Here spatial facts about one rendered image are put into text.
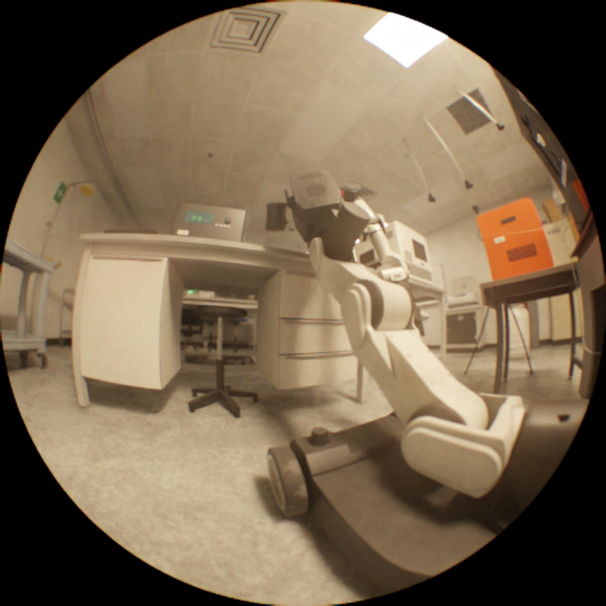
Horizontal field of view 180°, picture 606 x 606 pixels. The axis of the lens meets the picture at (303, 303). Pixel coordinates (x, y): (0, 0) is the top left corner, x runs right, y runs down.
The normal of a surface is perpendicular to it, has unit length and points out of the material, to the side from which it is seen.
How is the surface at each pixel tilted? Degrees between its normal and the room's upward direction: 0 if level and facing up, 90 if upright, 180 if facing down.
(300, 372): 90
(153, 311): 90
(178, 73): 180
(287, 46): 180
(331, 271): 103
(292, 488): 55
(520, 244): 90
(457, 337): 90
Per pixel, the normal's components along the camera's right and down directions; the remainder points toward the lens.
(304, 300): 0.43, -0.14
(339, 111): 0.00, 0.99
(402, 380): -0.93, -0.06
